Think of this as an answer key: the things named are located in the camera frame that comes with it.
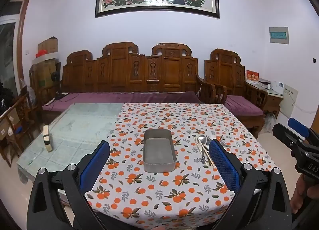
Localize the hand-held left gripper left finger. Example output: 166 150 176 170
27 140 110 230

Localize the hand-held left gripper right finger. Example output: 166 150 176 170
209 139 292 230

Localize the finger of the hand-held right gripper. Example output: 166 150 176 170
272 123 304 149
288 118 319 143

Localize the light wooden chopstick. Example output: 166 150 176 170
199 143 217 169
194 137 207 164

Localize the large metal spoon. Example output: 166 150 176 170
198 134 208 164

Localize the metal rectangular tray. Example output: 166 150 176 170
143 129 176 173

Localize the person's right hand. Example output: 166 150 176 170
290 175 319 214

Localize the clear plastic bag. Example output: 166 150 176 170
264 114 276 133

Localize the wooden side table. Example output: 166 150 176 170
245 80 285 121

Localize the white router box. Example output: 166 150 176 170
270 82 285 94

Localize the purple armchair cushion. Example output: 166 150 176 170
224 95 264 117

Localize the beige box with black band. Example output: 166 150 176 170
43 125 54 151

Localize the person's dark clothing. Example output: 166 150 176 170
90 207 175 230

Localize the red desk calendar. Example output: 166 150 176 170
246 70 260 82

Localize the orange print tablecloth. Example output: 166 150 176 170
84 102 276 223

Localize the purple sofa cushion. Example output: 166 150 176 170
42 91 202 113

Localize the carved wooden armchair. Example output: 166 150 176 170
204 48 268 138

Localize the wooden side chair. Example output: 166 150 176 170
0 87 34 168

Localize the cardboard box with label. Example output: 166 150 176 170
0 110 20 141

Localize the small black fan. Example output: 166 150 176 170
51 72 63 101

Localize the carved wooden sofa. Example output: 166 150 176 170
40 42 217 126

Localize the large cardboard box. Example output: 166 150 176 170
31 59 59 88

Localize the black cloth pile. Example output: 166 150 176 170
0 82 13 116

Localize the white flat box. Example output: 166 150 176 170
32 53 59 64

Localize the small cardboard box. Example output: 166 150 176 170
38 37 58 54

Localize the wall electrical panel box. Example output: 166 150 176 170
269 27 289 44

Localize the wooden door frame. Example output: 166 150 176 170
0 0 32 96

